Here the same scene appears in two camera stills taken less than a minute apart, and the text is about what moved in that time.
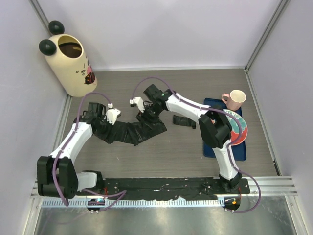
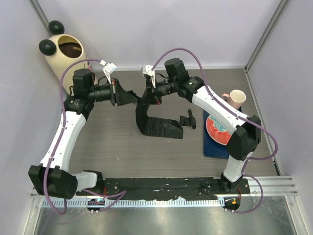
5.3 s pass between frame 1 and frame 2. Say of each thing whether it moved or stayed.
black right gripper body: moved
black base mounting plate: stayed
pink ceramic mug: stayed
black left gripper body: moved
